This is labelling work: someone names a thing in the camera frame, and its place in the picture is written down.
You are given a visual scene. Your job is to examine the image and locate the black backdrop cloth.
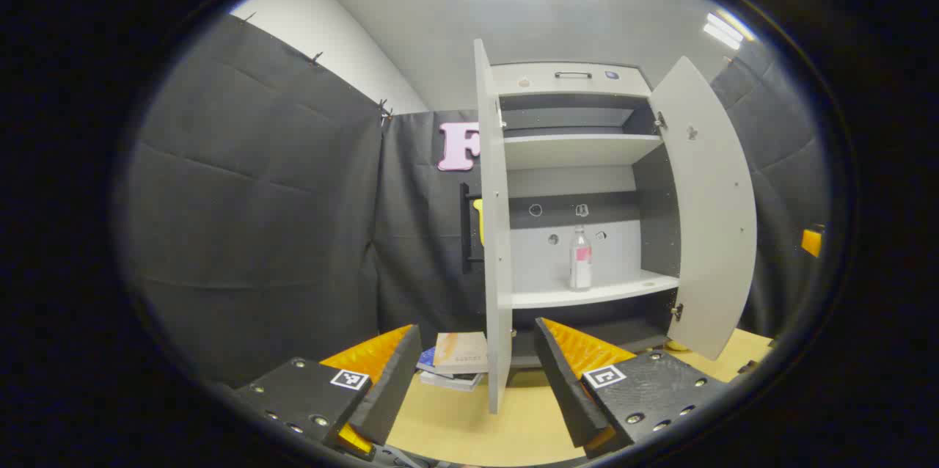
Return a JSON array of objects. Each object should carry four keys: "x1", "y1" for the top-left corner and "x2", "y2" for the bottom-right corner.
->
[{"x1": 117, "y1": 13, "x2": 833, "y2": 388}]

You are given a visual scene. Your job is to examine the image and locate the clear bottle with pink label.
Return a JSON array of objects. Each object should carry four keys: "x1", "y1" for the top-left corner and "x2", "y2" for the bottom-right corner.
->
[{"x1": 569, "y1": 225, "x2": 593, "y2": 291}]

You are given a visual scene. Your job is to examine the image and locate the white book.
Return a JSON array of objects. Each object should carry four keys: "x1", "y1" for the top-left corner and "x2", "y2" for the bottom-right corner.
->
[{"x1": 420, "y1": 371, "x2": 485, "y2": 392}]

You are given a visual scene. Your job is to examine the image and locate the grey cabinet door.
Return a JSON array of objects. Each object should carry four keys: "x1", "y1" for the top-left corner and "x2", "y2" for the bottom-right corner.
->
[
  {"x1": 473, "y1": 39, "x2": 514, "y2": 415},
  {"x1": 648, "y1": 56, "x2": 758, "y2": 362}
]

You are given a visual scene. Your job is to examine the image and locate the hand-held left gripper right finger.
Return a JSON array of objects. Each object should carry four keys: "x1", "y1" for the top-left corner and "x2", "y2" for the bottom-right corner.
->
[{"x1": 533, "y1": 317, "x2": 731, "y2": 458}]

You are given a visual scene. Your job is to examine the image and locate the grey cabinet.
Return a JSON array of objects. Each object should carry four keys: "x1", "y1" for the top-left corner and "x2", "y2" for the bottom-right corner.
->
[{"x1": 490, "y1": 61, "x2": 683, "y2": 370}]

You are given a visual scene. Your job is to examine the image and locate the small ceiling light panel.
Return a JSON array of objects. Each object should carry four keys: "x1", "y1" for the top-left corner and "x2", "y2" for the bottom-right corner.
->
[{"x1": 703, "y1": 11, "x2": 756, "y2": 51}]

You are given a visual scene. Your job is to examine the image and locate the white cabinet shelf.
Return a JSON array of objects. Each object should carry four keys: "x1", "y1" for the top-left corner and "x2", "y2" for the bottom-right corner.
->
[
  {"x1": 503, "y1": 134, "x2": 665, "y2": 171},
  {"x1": 511, "y1": 270, "x2": 681, "y2": 310}
]

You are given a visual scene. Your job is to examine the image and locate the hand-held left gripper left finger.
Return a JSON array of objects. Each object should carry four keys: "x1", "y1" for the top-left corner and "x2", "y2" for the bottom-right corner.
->
[{"x1": 233, "y1": 323, "x2": 424, "y2": 463}]

